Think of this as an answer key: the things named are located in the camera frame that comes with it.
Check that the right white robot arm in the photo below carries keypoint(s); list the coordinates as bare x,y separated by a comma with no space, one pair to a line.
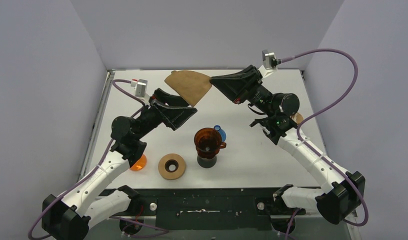
340,191

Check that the round wooden ring stand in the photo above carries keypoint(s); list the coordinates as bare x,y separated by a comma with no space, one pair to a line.
171,166

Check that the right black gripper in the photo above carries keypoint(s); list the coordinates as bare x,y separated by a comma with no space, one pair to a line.
238,86

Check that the brown paper coffee filter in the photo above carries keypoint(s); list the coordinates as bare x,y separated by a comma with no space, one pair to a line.
192,86

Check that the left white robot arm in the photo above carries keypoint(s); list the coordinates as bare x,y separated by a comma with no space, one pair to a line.
73,213

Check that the orange translucent dripper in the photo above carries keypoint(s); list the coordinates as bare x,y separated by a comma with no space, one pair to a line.
140,164

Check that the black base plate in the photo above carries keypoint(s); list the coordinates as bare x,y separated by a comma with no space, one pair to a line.
205,208

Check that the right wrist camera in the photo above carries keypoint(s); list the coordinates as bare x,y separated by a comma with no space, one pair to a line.
269,64

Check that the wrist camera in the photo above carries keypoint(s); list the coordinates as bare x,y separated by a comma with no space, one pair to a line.
140,87
269,64

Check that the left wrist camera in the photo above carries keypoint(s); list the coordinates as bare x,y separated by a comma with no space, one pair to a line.
140,87

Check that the orange coffee filter box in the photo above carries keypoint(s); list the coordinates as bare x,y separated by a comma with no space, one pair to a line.
297,118

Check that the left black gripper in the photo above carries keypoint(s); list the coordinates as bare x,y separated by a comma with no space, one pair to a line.
161,110

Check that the amber plastic coffee dripper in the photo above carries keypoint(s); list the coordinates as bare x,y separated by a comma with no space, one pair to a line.
208,143

